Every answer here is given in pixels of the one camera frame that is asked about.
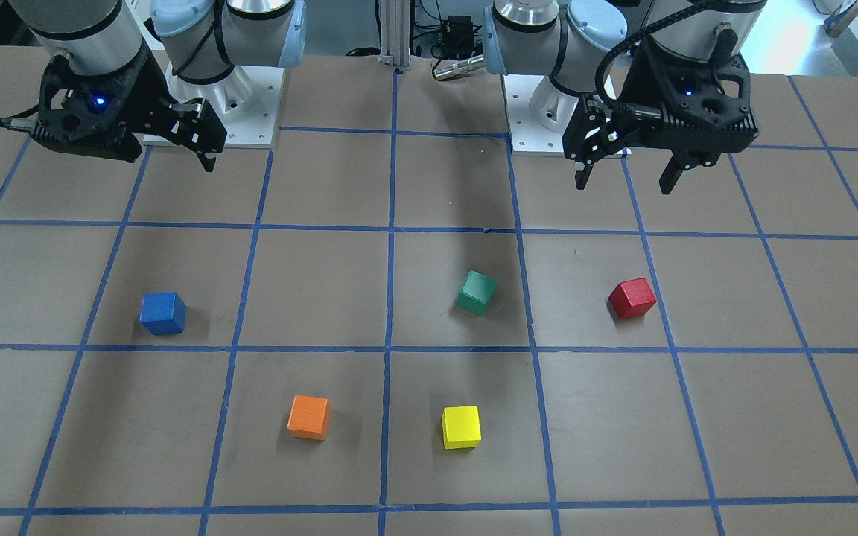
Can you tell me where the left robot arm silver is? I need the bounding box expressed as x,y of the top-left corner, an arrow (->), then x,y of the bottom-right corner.
483,1 -> 766,194

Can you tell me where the yellow wooden block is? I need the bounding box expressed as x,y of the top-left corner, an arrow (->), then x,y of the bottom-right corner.
440,405 -> 481,449

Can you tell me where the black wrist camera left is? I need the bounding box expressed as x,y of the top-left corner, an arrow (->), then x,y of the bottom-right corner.
613,28 -> 759,174

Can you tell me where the green wooden block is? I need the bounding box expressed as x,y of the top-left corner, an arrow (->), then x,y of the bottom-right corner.
456,270 -> 498,316

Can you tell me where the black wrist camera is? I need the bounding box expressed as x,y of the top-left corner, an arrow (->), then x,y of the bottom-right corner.
613,28 -> 759,174
28,52 -> 147,162

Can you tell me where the orange wooden block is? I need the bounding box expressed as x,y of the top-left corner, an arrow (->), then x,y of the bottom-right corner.
287,395 -> 331,441

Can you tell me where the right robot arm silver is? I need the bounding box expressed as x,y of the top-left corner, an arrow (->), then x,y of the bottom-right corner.
0,1 -> 306,172

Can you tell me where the red wooden block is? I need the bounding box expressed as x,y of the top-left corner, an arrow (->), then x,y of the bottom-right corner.
607,277 -> 658,320

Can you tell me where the blue wooden block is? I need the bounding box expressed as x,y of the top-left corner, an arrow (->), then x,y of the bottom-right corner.
139,292 -> 186,336

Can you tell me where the aluminium frame post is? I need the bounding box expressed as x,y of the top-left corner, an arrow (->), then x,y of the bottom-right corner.
377,0 -> 414,71

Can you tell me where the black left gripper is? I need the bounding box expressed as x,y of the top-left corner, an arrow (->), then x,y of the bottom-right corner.
562,37 -> 688,196

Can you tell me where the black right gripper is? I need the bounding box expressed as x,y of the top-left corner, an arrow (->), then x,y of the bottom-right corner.
125,45 -> 227,173

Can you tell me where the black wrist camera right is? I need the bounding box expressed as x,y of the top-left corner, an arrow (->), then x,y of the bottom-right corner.
28,52 -> 147,162

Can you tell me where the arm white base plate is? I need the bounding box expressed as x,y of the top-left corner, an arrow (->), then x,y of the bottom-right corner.
165,64 -> 288,149
503,74 -> 579,157

